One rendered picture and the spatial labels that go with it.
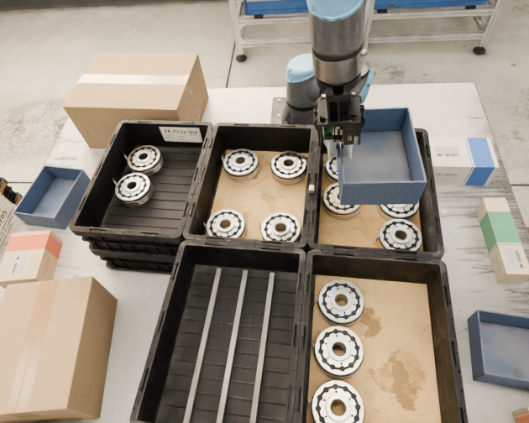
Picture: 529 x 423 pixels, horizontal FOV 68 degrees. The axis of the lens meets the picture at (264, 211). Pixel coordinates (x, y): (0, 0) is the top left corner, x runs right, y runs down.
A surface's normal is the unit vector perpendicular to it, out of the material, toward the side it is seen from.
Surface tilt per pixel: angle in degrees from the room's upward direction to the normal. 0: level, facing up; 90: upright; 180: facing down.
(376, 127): 90
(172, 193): 0
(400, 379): 0
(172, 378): 0
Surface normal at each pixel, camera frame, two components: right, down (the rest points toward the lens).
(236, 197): -0.08, -0.56
